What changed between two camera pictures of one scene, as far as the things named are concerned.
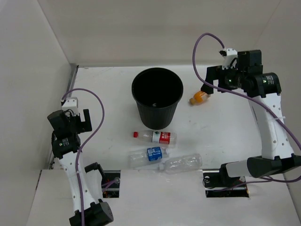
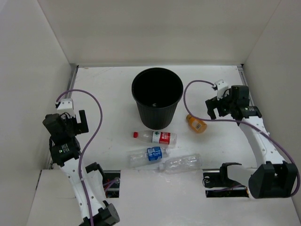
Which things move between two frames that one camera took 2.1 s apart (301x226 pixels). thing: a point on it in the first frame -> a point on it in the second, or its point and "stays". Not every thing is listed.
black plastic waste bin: (157, 92) stays
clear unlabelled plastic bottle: (178, 165) stays
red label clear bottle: (160, 137) stays
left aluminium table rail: (69, 92) stays
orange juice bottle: (199, 98) -> (199, 125)
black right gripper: (215, 73) -> (213, 103)
